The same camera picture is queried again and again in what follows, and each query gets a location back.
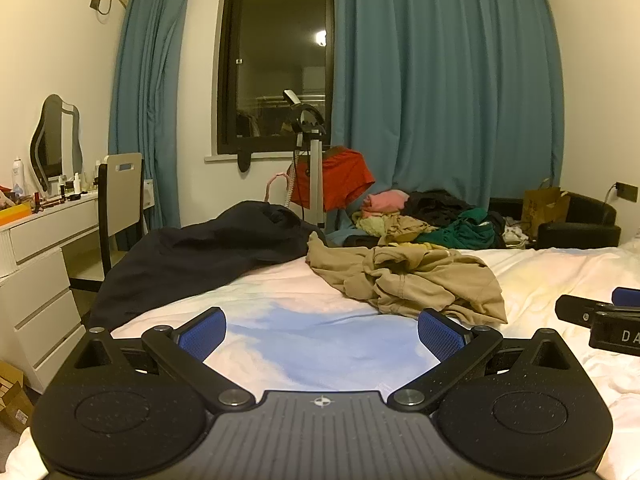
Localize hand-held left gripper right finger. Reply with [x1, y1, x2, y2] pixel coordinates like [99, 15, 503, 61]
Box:
[387, 308, 571, 413]

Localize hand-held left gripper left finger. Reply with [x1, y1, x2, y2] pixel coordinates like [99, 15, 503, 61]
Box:
[75, 306, 256, 413]

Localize tan shirt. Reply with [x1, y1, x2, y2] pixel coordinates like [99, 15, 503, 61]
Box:
[306, 232, 509, 325]

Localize beige crumpled clothes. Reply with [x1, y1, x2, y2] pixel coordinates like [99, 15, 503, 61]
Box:
[352, 210, 439, 247]

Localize black crumpled clothes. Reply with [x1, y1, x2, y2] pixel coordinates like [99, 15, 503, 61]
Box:
[404, 190, 482, 227]

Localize black garment on bed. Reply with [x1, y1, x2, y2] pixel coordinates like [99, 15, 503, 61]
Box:
[87, 200, 328, 328]

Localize black sofa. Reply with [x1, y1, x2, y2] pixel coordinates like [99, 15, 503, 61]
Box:
[487, 192, 621, 250]

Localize white crumpled garment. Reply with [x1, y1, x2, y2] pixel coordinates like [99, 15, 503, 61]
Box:
[502, 225, 529, 249]

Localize green garment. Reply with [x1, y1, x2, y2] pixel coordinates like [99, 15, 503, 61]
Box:
[415, 208, 507, 250]

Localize brown paper bag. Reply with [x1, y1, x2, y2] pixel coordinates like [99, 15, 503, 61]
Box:
[521, 177, 571, 239]

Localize blue cloth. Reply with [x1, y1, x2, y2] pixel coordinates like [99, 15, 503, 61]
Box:
[325, 230, 382, 249]

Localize pink garment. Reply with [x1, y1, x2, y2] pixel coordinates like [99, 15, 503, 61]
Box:
[361, 190, 411, 214]

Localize white and black chair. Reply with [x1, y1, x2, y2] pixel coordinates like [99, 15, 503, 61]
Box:
[67, 152, 147, 292]

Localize pink hanger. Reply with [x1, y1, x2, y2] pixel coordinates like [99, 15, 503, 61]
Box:
[264, 172, 294, 207]

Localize white dresser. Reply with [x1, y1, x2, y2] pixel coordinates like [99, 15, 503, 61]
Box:
[0, 192, 102, 392]

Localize red garment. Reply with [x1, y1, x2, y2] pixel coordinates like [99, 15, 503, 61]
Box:
[290, 146, 376, 212]

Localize silver tripod stand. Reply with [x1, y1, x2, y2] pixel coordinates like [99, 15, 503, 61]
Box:
[281, 89, 329, 235]

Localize cardboard box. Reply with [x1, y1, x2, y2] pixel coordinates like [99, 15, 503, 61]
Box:
[0, 360, 36, 434]

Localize orange box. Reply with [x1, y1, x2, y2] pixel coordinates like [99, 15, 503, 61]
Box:
[0, 203, 32, 227]

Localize wavy mirror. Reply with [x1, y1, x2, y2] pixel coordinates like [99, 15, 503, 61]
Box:
[29, 94, 84, 193]

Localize wide blue curtain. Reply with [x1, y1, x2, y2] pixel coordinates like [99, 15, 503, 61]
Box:
[330, 0, 565, 207]

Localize narrow blue curtain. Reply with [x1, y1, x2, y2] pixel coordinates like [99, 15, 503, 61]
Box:
[107, 0, 198, 235]

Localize dark window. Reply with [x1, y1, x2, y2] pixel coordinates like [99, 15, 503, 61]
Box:
[216, 0, 335, 159]

